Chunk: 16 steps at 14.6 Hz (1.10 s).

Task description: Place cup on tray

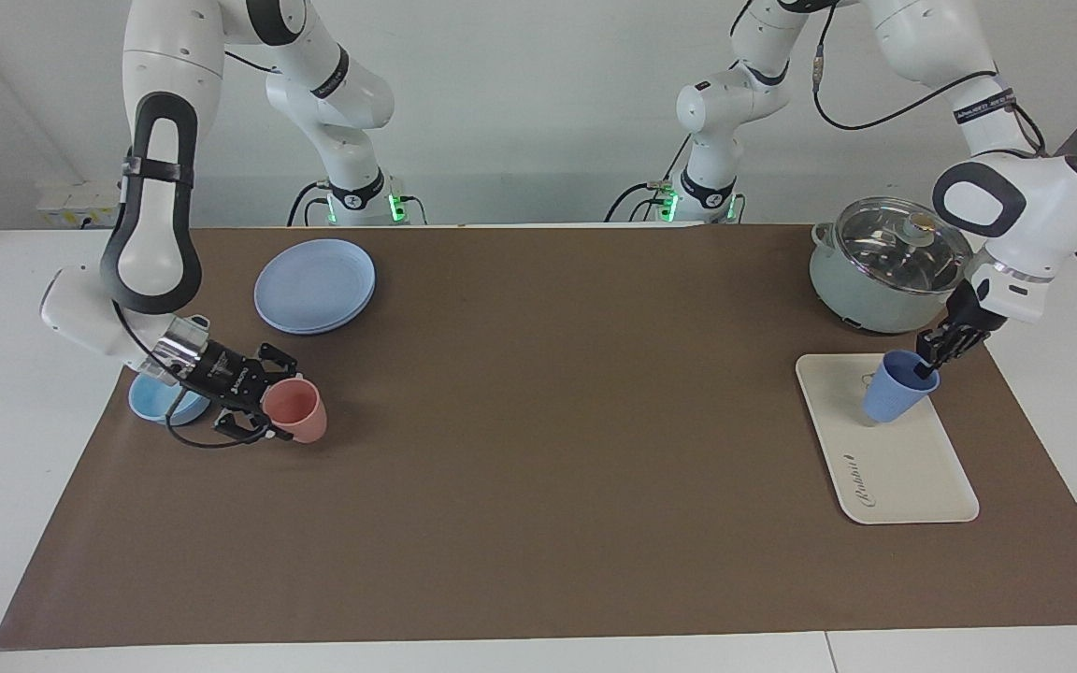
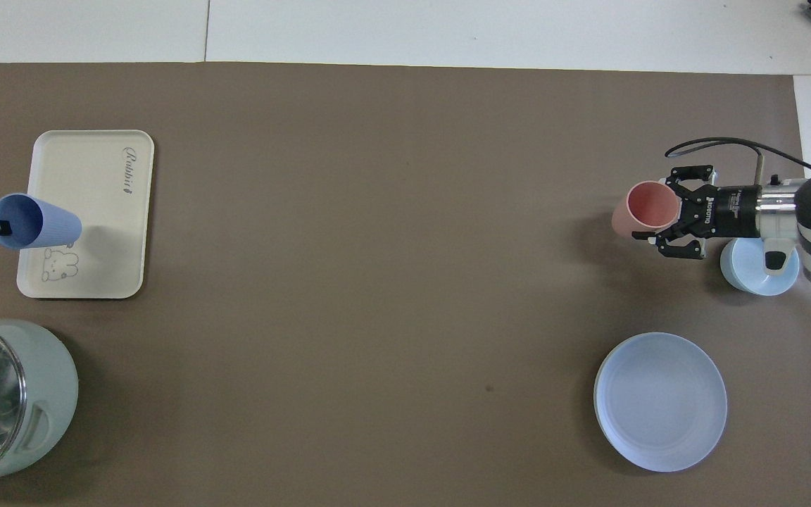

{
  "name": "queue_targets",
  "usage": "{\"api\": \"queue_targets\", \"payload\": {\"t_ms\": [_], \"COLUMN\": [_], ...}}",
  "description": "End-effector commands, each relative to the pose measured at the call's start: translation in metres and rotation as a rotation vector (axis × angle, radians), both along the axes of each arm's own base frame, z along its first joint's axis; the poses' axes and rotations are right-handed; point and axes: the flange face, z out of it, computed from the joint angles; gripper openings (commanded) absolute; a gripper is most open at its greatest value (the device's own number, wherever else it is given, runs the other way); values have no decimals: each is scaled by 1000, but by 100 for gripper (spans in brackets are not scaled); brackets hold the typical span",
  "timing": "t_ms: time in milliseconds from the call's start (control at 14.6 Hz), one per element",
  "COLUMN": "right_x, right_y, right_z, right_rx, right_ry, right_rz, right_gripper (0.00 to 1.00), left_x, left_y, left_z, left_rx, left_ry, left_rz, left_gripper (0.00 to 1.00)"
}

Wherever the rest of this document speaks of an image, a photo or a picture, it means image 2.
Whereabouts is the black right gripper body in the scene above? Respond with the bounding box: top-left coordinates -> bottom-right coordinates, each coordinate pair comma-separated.
698,184 -> 762,238

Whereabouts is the pink cup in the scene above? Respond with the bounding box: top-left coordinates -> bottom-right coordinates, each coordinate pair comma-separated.
611,182 -> 681,238

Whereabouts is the blue ribbed cup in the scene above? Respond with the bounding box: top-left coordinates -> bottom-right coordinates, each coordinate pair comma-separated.
0,194 -> 83,251

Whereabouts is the cream tray with rabbit print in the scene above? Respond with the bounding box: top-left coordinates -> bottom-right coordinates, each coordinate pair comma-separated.
16,130 -> 155,300

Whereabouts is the light blue bowl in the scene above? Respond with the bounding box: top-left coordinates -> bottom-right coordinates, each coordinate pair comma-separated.
720,237 -> 800,296

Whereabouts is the light blue plate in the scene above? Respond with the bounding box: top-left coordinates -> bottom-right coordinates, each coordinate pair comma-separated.
593,332 -> 728,472

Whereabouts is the pale green electric pot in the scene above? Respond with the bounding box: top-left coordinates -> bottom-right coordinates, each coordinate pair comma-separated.
0,319 -> 80,494

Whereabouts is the brown paper table mat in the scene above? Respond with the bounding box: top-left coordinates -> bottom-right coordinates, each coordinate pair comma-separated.
0,62 -> 811,507

